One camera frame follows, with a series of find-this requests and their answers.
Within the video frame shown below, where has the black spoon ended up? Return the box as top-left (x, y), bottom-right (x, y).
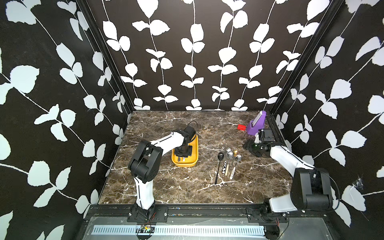
top-left (214, 151), bottom-right (225, 185)

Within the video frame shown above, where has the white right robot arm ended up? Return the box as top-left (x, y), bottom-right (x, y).
top-left (243, 140), bottom-right (334, 213)

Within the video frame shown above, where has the black corner frame post left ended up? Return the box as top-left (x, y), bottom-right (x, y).
top-left (76, 0), bottom-right (135, 114)

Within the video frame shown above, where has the white ribbed strip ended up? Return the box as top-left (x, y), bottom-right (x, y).
top-left (91, 225), bottom-right (266, 238)

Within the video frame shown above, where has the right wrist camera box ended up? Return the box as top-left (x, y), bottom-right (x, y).
top-left (258, 129), bottom-right (276, 143)

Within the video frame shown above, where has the black corner frame post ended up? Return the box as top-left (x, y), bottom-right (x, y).
top-left (270, 0), bottom-right (344, 116)
top-left (76, 0), bottom-right (135, 114)

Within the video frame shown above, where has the small red box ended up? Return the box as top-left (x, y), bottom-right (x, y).
top-left (237, 125), bottom-right (247, 131)

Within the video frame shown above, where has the small circuit board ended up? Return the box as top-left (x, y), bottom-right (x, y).
top-left (136, 225), bottom-right (155, 235)

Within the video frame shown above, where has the yellow storage box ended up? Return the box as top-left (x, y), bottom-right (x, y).
top-left (171, 134), bottom-right (199, 168)

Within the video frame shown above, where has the black corner frame post right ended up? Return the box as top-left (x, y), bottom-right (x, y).
top-left (270, 0), bottom-right (344, 116)

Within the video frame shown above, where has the black front rail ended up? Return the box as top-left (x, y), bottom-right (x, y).
top-left (85, 204), bottom-right (327, 225)

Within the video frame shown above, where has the purple plastic stand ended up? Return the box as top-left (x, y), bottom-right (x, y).
top-left (246, 111), bottom-right (267, 136)

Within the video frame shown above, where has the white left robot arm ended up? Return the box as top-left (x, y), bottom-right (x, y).
top-left (129, 126), bottom-right (199, 211)

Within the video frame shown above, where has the silver spoon Doraemon white handle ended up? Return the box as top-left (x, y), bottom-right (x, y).
top-left (223, 151), bottom-right (234, 176)

